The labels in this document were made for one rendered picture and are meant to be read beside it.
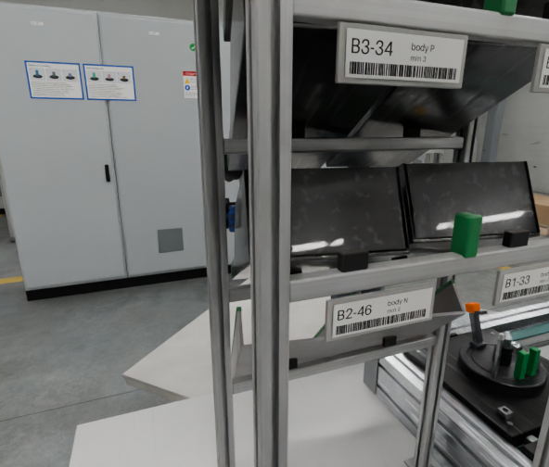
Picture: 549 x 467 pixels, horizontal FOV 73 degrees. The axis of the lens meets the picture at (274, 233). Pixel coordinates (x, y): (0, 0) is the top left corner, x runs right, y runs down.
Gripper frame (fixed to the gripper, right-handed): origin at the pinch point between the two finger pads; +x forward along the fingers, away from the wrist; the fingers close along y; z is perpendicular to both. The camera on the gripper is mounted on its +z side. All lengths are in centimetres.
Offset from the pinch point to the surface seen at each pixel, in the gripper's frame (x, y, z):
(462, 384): 24.5, 32.4, -17.3
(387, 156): 4.5, 16.4, 17.2
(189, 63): -279, -18, -68
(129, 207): -215, -78, -165
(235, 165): 5.4, -5.3, 17.1
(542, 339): 13, 65, -29
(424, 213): 24.1, 10.0, 23.6
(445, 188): 22.4, 12.5, 24.9
